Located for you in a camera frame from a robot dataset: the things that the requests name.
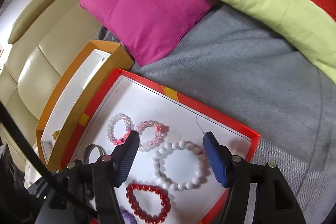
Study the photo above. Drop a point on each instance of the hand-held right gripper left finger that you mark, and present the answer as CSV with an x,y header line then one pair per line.
x,y
128,158

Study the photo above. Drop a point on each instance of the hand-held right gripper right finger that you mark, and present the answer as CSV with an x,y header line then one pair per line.
x,y
214,158

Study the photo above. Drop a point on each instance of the red cardboard box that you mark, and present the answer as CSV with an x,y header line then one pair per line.
x,y
147,103

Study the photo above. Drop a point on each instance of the small gold jewelry piece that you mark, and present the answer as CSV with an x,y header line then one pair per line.
x,y
56,134

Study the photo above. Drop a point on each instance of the silver metal bangle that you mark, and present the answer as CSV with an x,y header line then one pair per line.
x,y
88,149

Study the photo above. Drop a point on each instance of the orange cardboard box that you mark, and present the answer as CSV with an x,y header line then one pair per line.
x,y
78,113

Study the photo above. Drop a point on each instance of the grey blanket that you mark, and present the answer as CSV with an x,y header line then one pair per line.
x,y
236,69

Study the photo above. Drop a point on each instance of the cream leather sofa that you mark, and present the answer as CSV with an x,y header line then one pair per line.
x,y
39,69

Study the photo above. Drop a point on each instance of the magenta pillow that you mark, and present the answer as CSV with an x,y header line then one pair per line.
x,y
147,8

